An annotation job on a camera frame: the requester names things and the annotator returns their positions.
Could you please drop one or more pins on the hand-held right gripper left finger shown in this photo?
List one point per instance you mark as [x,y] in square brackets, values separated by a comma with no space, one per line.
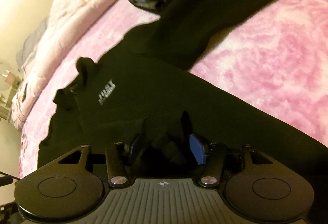
[133,149]

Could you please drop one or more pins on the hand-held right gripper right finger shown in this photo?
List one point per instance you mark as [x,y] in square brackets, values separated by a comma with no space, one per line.
[196,148]

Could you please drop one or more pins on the black sweater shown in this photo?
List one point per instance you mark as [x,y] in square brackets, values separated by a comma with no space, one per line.
[153,90]

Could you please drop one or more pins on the pink floral blanket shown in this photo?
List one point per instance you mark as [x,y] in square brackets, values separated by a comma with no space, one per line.
[256,47]

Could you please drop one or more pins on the white dressing table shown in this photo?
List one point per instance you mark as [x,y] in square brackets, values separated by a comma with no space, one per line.
[3,111]

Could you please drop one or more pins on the pale pink duvet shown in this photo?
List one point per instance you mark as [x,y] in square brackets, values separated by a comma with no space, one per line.
[71,14]

